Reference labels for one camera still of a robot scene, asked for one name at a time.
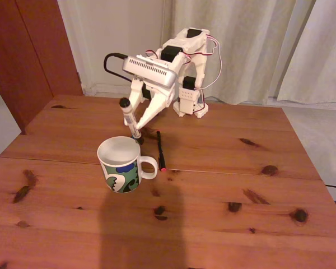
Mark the brown wooden door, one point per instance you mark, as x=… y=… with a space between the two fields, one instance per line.
x=22 y=56

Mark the silver camera box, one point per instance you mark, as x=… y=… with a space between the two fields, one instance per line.
x=148 y=70

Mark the white marker black cap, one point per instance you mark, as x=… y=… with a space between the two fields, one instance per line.
x=128 y=115

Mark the white curtain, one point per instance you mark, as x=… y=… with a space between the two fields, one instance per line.
x=324 y=56
x=254 y=56

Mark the black pen red end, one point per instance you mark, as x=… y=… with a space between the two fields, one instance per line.
x=160 y=151

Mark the white mug green blue pattern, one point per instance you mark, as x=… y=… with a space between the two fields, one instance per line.
x=120 y=179

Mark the white furniture panel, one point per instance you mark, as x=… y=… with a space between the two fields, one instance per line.
x=0 y=117

